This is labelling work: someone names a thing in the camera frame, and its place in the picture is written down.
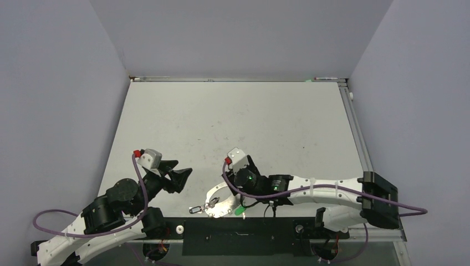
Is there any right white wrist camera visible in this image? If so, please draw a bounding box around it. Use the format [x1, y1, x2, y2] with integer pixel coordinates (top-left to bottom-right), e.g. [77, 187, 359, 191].
[225, 147, 249, 173]

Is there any green key tag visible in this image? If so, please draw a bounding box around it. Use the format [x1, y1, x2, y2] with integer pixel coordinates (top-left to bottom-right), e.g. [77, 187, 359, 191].
[234, 206, 246, 216]

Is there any red white marker pen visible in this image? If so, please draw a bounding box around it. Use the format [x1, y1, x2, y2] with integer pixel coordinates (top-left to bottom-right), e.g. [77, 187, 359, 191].
[314, 77, 339, 81]

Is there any purple cable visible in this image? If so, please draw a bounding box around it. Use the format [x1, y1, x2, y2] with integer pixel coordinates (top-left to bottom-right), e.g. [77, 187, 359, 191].
[222, 161, 429, 263]
[32, 154, 150, 266]

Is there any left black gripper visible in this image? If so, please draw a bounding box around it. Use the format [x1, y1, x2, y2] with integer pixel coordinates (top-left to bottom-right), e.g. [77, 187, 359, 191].
[130, 160, 192, 216]

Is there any aluminium rail frame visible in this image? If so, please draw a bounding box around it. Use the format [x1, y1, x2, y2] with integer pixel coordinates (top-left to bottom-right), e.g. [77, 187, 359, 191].
[338, 81, 408, 243]

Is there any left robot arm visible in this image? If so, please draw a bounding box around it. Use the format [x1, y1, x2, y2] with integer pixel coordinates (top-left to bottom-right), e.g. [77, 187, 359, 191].
[31, 160, 193, 265]

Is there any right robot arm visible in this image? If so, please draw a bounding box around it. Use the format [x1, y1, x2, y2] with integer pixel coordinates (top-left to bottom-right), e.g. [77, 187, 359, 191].
[222, 154, 400, 237]

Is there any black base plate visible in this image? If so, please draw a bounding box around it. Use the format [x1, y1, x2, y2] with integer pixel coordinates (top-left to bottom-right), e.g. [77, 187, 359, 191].
[141, 217, 350, 256]

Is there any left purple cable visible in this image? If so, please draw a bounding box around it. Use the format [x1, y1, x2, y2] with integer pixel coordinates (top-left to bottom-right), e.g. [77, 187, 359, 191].
[32, 154, 150, 266]

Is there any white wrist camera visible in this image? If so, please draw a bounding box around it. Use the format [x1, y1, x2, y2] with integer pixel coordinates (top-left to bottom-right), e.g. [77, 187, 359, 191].
[133, 149, 162, 177]
[225, 147, 249, 173]

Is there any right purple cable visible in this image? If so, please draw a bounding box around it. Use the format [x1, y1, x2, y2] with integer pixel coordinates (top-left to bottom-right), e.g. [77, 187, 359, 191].
[222, 161, 429, 263]

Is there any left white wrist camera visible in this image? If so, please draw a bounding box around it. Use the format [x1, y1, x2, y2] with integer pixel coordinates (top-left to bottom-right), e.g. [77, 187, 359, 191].
[133, 149, 162, 177]

